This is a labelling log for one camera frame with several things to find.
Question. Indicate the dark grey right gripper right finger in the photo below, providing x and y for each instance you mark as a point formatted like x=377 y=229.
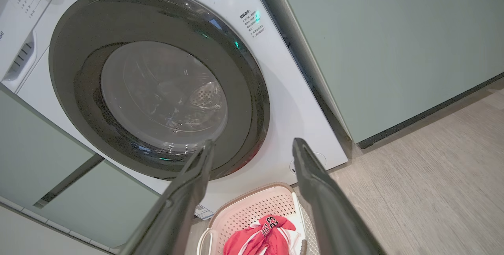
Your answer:
x=327 y=207

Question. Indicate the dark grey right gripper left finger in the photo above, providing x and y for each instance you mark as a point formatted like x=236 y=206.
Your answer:
x=181 y=204

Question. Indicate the white garment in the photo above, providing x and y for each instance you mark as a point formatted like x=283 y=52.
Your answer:
x=295 y=242

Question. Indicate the red basketball jersey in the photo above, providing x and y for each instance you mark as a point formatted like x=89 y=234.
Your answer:
x=244 y=243

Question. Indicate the white front-load washing machine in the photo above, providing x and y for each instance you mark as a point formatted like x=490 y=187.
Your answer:
x=283 y=97

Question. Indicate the blue white energy label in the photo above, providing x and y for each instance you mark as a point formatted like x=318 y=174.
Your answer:
x=202 y=211

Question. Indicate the round white filter cover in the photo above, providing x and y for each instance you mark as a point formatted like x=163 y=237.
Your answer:
x=319 y=158

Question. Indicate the cream perforated laundry basket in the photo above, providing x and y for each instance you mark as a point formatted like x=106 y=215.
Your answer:
x=244 y=211

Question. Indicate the pale green cabinet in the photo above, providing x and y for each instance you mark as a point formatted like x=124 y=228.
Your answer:
x=393 y=50
x=39 y=148

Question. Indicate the white detergent drawer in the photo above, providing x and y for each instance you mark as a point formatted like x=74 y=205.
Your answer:
x=21 y=60

